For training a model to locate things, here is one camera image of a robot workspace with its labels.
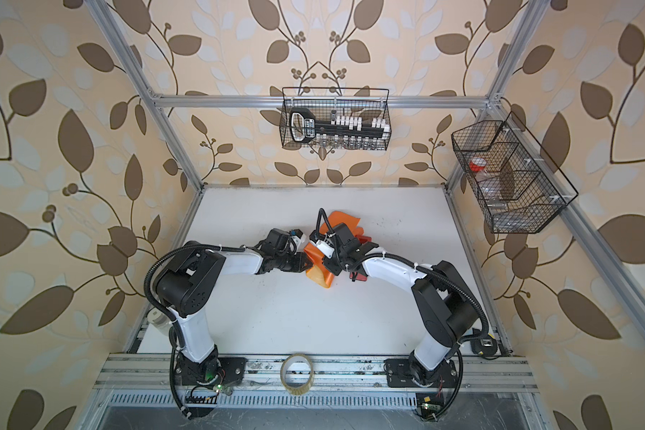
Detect clear tape roll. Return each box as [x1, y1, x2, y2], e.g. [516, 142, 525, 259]
[279, 354, 315, 396]

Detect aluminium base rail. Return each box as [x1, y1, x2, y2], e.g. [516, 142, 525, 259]
[94, 354, 539, 393]

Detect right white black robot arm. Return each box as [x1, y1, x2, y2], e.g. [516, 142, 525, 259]
[314, 209, 489, 422]

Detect red tape dispenser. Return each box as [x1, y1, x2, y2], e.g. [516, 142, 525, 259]
[350, 234, 373, 282]

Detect black socket set rail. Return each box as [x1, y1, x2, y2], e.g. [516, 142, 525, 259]
[284, 107, 392, 143]

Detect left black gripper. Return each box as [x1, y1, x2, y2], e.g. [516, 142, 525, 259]
[274, 251, 316, 272]

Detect black yellow tape measure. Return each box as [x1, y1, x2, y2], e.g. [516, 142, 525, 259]
[471, 338, 499, 360]

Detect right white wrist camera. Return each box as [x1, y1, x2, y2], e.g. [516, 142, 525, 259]
[315, 238, 336, 259]

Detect side black wire basket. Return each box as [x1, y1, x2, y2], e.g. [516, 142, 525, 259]
[451, 112, 579, 234]

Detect back black wire basket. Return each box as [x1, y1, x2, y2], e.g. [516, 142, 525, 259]
[279, 85, 392, 152]

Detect yellow orange wrapping paper sheet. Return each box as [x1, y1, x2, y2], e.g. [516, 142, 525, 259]
[304, 211, 364, 288]

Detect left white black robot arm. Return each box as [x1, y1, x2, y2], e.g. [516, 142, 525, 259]
[143, 229, 313, 420]

